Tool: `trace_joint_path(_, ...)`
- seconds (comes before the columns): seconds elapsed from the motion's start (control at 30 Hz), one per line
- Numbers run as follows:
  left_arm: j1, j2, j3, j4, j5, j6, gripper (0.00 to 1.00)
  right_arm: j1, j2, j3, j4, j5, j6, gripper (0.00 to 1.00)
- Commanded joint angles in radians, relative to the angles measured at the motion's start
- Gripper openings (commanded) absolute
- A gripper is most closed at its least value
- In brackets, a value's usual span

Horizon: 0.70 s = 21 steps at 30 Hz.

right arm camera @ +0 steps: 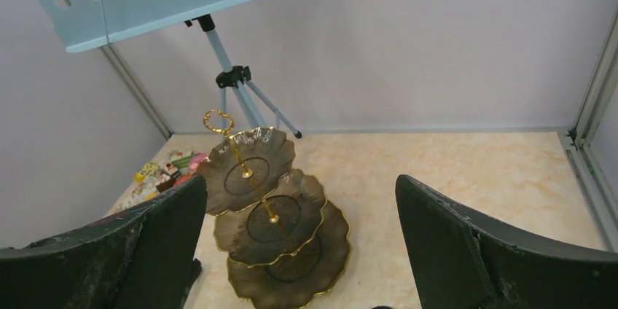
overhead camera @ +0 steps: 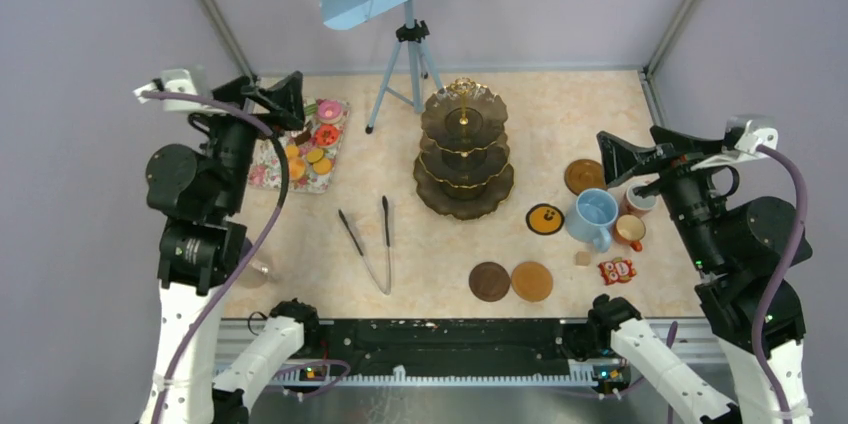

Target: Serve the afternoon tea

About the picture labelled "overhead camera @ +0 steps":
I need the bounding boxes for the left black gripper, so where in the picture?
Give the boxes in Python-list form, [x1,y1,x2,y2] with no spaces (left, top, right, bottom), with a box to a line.
[202,69,306,213]

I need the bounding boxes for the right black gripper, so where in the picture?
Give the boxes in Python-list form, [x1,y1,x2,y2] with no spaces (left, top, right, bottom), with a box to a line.
[595,123,727,269]

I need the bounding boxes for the pink frosted donut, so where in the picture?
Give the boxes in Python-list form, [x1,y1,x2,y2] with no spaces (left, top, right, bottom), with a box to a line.
[316,100,344,125]

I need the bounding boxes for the orange sprinkled donut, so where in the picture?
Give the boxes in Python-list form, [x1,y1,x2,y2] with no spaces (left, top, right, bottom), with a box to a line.
[313,124,342,149]

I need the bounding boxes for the round golden bun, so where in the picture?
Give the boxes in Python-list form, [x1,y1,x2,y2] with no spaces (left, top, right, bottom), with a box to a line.
[287,157,308,182]

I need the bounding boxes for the black metal tongs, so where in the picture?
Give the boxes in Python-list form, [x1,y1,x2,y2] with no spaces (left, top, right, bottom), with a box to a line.
[337,194,393,297]

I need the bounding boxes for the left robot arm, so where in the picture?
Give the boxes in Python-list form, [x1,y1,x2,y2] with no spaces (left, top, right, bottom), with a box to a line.
[135,69,321,423]

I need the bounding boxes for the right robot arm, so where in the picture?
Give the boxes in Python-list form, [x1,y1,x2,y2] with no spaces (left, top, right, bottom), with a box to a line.
[586,116,813,423]

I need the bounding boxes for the chocolate cake piece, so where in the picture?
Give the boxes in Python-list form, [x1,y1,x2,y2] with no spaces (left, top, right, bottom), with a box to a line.
[293,131,312,145]

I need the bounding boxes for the yellow round biscuit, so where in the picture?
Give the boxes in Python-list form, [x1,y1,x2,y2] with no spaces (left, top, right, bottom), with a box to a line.
[285,145,300,159]
[305,148,325,164]
[312,157,334,175]

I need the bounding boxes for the pink patterned mug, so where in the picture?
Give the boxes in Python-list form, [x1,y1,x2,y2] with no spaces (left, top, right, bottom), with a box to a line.
[619,182,658,217]

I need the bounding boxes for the floral serving tray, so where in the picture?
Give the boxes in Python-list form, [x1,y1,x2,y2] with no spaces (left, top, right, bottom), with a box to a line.
[248,98,350,194]

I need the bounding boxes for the large wooden saucer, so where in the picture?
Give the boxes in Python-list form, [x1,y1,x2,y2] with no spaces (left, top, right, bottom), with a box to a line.
[564,159,607,196]

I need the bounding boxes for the orange small mug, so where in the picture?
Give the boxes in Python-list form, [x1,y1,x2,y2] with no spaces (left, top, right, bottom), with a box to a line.
[612,214,647,252]

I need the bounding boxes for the light blue mug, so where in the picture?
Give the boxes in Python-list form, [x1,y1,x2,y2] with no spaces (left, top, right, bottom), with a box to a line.
[565,188,619,253]

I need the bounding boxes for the red snack packet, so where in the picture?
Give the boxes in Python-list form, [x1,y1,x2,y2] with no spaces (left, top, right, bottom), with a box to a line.
[597,257,638,286]

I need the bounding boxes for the black orange round coaster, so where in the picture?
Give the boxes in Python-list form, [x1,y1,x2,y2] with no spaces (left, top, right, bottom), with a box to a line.
[525,203,564,236]

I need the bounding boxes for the small wooden cube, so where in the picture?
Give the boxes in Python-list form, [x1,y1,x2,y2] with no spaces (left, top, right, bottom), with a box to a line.
[574,251,592,267]

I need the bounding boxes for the blue tripod stand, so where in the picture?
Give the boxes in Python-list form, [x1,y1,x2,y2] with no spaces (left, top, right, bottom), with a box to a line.
[364,0,443,135]

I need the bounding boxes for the light brown round coaster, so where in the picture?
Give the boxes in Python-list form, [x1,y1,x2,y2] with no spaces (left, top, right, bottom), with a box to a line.
[511,261,554,302]

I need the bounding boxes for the three-tier glass cake stand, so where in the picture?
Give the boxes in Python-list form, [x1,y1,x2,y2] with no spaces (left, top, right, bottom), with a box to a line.
[413,77,515,221]

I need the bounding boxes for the dark brown round coaster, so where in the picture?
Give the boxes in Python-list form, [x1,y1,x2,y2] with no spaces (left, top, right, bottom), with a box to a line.
[468,262,511,302]

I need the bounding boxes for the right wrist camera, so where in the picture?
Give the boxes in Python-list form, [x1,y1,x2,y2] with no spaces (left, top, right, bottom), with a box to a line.
[692,114,779,170]

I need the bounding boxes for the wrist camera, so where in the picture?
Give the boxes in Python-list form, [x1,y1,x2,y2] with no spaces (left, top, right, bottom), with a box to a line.
[133,65,214,114]
[692,114,779,170]

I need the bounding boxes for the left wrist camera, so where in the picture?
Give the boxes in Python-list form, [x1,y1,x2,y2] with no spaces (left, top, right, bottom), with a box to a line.
[133,65,214,114]

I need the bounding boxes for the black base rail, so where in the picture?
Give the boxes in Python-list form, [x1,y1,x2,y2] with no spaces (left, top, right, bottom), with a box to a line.
[273,318,635,387]

